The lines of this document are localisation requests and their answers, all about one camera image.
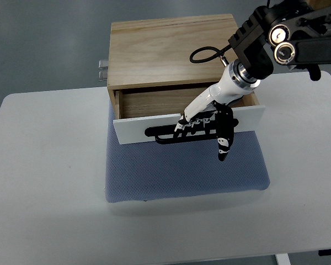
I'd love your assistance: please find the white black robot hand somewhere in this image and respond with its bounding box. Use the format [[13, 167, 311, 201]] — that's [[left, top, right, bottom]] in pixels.
[[173, 60, 260, 161]]

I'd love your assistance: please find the black drawer handle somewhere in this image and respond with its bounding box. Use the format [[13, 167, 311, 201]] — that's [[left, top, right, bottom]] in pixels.
[[144, 119, 239, 145]]

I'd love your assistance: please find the white drawer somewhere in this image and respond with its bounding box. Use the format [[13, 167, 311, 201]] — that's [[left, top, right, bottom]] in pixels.
[[112, 82, 266, 145]]

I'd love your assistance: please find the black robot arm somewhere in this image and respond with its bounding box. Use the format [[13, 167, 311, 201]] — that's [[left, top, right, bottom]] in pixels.
[[228, 1, 331, 81]]

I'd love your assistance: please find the wooden drawer cabinet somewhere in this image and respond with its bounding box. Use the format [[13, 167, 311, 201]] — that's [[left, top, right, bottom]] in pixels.
[[107, 14, 248, 118]]

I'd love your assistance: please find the blue grey mesh cushion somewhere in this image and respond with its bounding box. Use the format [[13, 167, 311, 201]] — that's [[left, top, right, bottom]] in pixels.
[[105, 109, 270, 203]]

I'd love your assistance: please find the lower metal clamp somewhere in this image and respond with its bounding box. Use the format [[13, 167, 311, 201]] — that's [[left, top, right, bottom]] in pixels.
[[98, 70, 108, 81]]

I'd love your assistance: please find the metal clamp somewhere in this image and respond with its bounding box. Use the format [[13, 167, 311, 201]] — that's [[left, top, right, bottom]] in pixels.
[[98, 60, 109, 69], [98, 70, 108, 81]]

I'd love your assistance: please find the upper metal clamp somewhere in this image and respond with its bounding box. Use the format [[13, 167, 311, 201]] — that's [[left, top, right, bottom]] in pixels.
[[98, 60, 109, 69]]

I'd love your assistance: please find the white table leg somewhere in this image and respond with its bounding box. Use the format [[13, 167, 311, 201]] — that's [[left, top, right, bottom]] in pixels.
[[275, 253, 291, 265]]

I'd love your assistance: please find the black table control panel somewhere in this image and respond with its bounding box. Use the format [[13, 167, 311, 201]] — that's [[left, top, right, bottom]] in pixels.
[[318, 249, 331, 256]]

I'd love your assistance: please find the black looped cable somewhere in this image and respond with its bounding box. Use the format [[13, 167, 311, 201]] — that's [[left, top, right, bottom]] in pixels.
[[189, 44, 235, 67]]

